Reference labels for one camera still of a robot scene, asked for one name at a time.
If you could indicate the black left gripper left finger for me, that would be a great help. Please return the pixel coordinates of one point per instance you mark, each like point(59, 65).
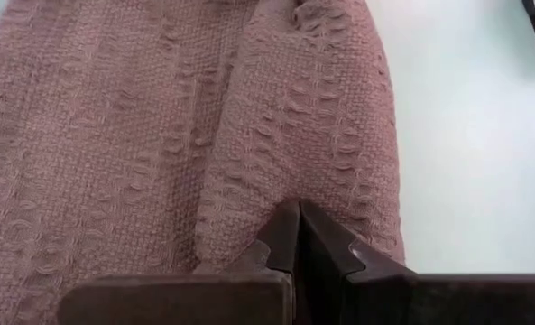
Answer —
point(181, 300)

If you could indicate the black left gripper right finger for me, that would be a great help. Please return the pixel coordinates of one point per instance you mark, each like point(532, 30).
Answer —
point(407, 302)

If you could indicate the grey woven towel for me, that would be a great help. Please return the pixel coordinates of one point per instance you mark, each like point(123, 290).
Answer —
point(136, 135)

